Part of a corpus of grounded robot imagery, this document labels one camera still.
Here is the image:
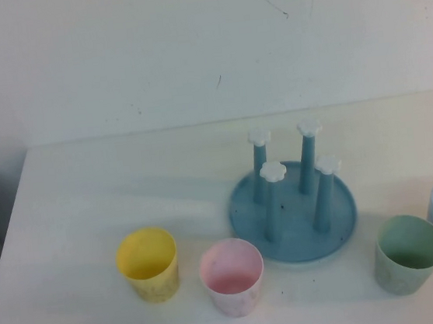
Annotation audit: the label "blue cup stand white caps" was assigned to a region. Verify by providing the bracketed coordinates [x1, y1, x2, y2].
[217, 113, 365, 273]

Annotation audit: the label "pink plastic cup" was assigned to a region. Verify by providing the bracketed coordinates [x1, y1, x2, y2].
[194, 234, 270, 323]

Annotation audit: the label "yellow plastic cup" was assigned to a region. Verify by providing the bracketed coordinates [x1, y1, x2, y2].
[113, 223, 183, 307]

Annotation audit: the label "green plastic cup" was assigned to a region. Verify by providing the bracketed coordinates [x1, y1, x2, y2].
[367, 210, 433, 300]

